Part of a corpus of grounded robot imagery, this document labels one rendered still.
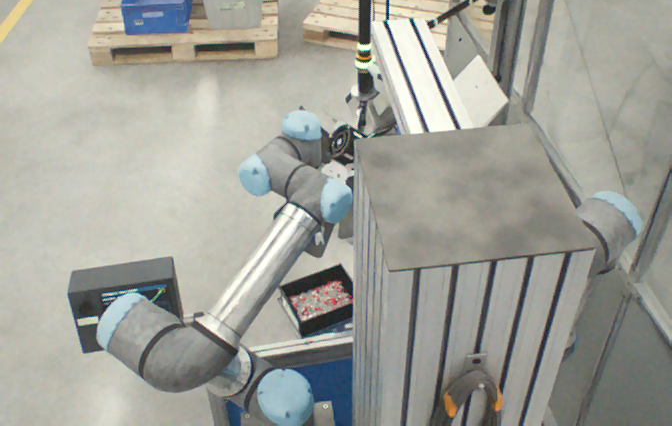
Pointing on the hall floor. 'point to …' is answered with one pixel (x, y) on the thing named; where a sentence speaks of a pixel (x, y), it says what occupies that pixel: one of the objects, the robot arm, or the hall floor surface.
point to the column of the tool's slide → (509, 43)
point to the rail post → (217, 408)
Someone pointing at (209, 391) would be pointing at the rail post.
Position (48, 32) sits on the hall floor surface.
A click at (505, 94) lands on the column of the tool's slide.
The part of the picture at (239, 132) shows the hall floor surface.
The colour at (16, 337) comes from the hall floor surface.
